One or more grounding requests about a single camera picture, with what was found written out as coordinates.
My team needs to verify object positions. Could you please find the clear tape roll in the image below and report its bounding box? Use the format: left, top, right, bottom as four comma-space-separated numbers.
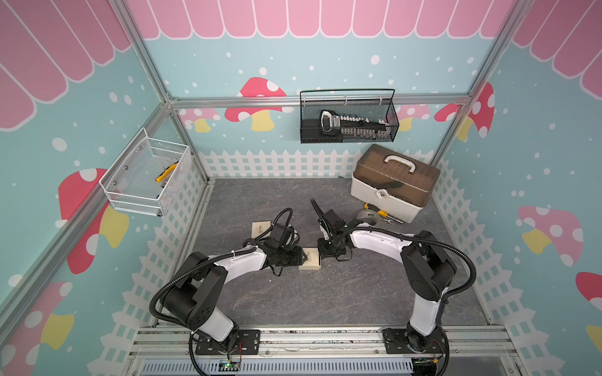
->
357, 209, 381, 227

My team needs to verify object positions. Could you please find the white wire wall basket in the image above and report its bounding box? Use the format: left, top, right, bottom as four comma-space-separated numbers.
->
99, 128, 191, 217

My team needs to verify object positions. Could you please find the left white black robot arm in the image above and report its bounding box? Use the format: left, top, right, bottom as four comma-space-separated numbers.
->
149, 208, 307, 353

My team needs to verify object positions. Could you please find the black wire wall basket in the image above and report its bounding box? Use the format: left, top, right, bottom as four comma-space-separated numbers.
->
299, 89, 399, 144

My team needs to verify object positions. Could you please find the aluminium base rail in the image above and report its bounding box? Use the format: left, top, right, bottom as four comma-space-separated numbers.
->
122, 325, 528, 375

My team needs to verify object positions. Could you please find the small green circuit board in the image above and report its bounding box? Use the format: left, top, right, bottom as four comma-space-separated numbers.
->
218, 359, 241, 372

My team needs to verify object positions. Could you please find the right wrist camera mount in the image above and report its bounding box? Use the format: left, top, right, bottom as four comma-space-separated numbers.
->
318, 210, 346, 238

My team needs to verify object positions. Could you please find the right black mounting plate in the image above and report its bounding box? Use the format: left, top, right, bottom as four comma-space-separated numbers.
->
382, 327, 448, 355

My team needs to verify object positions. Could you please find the yellow black utility knife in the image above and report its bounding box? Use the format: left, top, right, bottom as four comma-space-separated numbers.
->
155, 162, 179, 183

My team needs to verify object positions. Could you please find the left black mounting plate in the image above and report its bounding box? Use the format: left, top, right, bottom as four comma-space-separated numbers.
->
193, 329, 261, 356

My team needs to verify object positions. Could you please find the black mounting plate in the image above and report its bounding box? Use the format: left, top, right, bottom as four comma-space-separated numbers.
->
193, 329, 261, 356
382, 327, 448, 355

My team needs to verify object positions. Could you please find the black socket bit set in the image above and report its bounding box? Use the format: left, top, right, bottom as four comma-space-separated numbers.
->
319, 111, 391, 140

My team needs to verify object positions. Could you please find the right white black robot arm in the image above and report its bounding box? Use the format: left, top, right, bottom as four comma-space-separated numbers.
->
310, 198, 477, 353

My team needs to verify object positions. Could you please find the brown lid white toolbox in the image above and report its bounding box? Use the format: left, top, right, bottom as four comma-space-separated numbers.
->
351, 144, 441, 222

